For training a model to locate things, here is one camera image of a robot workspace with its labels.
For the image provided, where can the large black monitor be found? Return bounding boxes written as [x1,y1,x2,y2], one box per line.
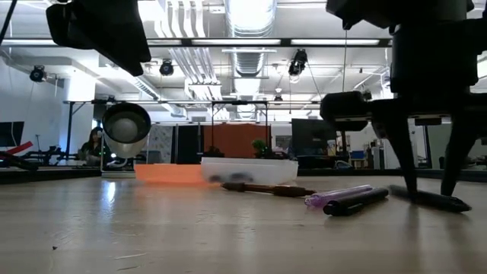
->
[291,118,339,158]

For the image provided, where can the green partition wall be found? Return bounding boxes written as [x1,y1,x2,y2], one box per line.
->
[425,124,454,170]

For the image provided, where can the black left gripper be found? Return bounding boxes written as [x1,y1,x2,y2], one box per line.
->
[45,0,153,78]

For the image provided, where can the silver ventilation duct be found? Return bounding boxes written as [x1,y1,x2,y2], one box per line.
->
[223,0,279,79]

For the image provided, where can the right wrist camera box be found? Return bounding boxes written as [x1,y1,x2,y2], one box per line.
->
[319,90,372,132]

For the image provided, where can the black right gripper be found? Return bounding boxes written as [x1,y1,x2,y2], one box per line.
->
[369,21,487,203]

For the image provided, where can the overhead light bar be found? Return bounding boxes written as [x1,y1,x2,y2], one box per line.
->
[0,37,393,49]

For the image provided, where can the orange plastic box lid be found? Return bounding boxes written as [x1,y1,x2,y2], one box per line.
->
[134,163,206,186]

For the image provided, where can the person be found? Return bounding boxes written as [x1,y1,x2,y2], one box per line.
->
[77,126,114,167]

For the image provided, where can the green potted plant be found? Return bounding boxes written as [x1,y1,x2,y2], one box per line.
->
[251,138,270,159]

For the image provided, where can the red bar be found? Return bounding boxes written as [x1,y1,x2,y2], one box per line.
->
[5,140,36,155]

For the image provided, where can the brown pen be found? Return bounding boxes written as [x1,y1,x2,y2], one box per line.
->
[221,181,317,199]

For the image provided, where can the purple transparent pen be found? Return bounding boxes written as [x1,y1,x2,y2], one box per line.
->
[304,183,374,209]

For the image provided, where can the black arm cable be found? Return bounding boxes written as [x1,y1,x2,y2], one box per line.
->
[0,0,18,45]

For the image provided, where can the black pen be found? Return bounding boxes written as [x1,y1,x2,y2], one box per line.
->
[388,183,473,214]
[323,186,390,218]

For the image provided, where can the orange partition wall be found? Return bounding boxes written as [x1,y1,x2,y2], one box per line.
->
[202,123,268,159]

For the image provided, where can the black ceiling camera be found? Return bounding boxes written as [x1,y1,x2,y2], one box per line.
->
[158,58,176,77]
[30,65,47,83]
[287,48,309,77]

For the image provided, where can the black aluminium table frame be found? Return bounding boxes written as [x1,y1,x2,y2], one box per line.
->
[0,166,487,185]

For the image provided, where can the small black monitor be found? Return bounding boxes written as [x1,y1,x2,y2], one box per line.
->
[0,120,26,148]

